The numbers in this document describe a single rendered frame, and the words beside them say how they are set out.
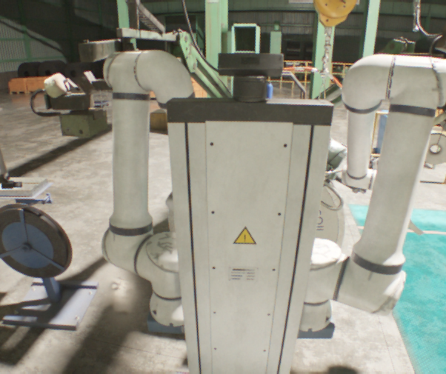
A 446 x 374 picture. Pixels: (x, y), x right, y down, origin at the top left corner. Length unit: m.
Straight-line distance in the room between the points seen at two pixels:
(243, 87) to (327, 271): 0.61
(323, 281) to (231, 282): 0.30
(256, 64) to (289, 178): 0.25
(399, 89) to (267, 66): 0.38
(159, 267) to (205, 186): 0.38
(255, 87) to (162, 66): 0.35
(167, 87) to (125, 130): 0.19
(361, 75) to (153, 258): 0.79
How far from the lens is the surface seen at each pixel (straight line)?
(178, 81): 0.89
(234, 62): 0.64
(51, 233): 2.34
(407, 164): 0.88
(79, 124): 1.77
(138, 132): 0.97
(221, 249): 0.77
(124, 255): 1.07
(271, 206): 0.70
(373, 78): 0.88
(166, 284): 1.01
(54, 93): 1.82
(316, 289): 1.00
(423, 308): 3.01
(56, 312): 2.82
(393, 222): 0.91
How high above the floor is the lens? 1.87
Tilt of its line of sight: 25 degrees down
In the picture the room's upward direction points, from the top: straight up
